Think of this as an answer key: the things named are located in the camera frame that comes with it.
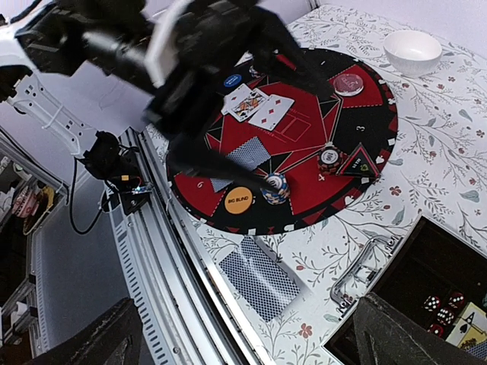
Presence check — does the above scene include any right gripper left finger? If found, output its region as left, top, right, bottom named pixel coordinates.
left=28, top=298, right=142, bottom=364

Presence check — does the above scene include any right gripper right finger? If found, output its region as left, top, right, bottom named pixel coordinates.
left=353, top=293, right=486, bottom=364

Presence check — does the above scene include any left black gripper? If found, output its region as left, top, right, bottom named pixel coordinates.
left=83, top=1, right=333, bottom=190

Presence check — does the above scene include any ace of diamonds card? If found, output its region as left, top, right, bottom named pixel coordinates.
left=222, top=84, right=251, bottom=119

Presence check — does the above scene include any blue small blind button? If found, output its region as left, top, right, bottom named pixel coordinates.
left=224, top=74, right=242, bottom=88

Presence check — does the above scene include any dealt blue playing cards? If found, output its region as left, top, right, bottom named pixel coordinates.
left=210, top=137, right=271, bottom=192

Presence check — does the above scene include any orange big blind button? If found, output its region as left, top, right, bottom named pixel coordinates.
left=224, top=186, right=253, bottom=215

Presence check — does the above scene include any red black 100 chip stack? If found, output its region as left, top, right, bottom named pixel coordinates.
left=317, top=143, right=347, bottom=175

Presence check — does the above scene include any red black triangle card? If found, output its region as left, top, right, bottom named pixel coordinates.
left=336, top=143, right=380, bottom=179

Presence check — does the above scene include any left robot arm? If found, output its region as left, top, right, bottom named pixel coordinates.
left=1, top=1, right=333, bottom=189

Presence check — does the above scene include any red dice group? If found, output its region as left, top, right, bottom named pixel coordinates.
left=422, top=291, right=465, bottom=338

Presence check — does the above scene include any round red black poker mat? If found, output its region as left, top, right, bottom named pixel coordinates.
left=167, top=49, right=398, bottom=235

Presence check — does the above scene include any boxed card deck ace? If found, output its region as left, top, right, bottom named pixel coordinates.
left=446, top=302, right=486, bottom=360

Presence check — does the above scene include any aluminium poker chip case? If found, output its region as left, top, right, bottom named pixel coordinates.
left=323, top=217, right=486, bottom=364

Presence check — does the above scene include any white ceramic bowl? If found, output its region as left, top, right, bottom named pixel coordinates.
left=383, top=30, right=443, bottom=78

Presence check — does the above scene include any front aluminium rail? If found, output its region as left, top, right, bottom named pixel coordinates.
left=110, top=129, right=274, bottom=364

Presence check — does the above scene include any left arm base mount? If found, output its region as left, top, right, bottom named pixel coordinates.
left=81, top=132, right=153, bottom=215

